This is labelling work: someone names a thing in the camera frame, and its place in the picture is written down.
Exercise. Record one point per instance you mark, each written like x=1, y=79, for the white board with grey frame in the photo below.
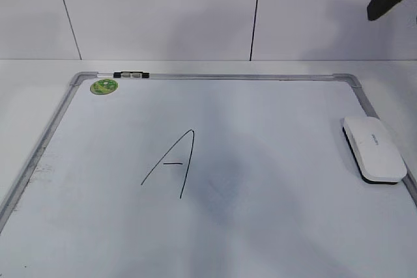
x=206, y=176

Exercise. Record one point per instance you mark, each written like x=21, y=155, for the white board eraser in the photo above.
x=378, y=158

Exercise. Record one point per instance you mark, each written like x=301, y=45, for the black and clear board clip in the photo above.
x=134, y=74

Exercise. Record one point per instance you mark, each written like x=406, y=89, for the green round magnet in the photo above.
x=104, y=86

